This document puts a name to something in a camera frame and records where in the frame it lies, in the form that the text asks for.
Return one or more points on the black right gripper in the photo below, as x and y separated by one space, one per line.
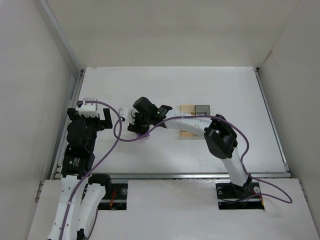
136 122

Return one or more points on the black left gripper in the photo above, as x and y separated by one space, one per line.
100 123

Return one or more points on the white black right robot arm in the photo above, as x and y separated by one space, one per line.
220 137

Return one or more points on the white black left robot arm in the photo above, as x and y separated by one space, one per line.
80 195

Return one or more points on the clear grey container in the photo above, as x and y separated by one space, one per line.
202 110

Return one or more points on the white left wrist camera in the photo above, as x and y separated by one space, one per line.
88 108

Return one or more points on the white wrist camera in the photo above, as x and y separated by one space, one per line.
126 114
88 108

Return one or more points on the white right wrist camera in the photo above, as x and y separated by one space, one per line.
126 114

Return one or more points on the aluminium frame rail left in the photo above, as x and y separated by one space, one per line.
74 69

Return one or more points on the aluminium frame rail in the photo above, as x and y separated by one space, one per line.
74 69
275 133

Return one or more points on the aluminium front rail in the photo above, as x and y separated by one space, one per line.
193 175

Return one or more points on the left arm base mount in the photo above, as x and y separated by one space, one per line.
105 196

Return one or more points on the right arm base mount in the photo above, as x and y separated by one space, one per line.
234 197

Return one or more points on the aluminium frame rail right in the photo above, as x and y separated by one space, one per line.
275 133

